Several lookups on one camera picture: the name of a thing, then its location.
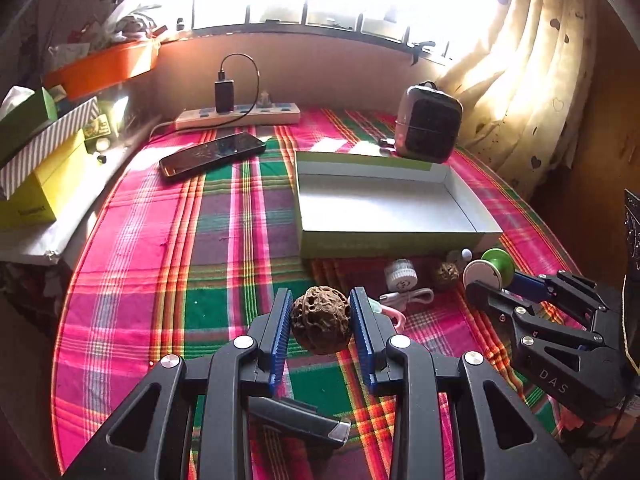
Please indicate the yellow cardboard box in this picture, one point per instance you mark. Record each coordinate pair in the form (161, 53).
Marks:
(45, 192)

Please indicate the black smartphone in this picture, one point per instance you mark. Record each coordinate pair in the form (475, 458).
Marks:
(199, 159)

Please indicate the cream patterned curtain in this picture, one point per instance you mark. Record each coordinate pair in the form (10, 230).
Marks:
(524, 87)

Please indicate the black rectangular bike light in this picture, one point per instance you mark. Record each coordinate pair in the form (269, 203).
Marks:
(299, 420)

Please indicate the grey striped box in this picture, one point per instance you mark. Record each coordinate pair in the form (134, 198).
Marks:
(27, 159)

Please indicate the black charger with cable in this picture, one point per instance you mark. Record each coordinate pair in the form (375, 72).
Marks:
(224, 90)

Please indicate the white knob holder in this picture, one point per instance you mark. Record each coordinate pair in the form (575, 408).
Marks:
(460, 257)

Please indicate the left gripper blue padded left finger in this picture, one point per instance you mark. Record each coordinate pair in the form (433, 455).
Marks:
(149, 434)

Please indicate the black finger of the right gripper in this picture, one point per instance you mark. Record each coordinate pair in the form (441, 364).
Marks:
(504, 307)

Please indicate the white power strip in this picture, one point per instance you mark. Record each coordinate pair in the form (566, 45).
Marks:
(273, 115)

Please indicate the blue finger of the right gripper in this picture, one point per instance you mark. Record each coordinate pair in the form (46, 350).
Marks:
(530, 287)

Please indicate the orange plastic tray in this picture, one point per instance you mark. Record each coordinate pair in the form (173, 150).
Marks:
(104, 69)

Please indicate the small grey fan heater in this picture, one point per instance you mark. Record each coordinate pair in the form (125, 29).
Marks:
(427, 124)

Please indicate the green white suction holder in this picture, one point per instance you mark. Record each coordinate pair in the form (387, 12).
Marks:
(494, 268)

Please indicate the white side shelf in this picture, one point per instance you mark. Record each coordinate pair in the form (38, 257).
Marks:
(45, 245)

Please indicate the dark green tissue box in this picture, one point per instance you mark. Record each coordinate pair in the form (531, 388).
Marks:
(26, 120)

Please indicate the green shallow cardboard box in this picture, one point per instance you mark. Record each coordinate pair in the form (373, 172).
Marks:
(363, 206)

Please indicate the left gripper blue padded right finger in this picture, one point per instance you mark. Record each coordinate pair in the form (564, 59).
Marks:
(495, 435)

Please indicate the carved brown walnut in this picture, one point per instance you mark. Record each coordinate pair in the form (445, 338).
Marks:
(320, 320)

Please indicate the pink clip lens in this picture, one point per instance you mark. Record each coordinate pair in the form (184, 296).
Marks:
(398, 318)

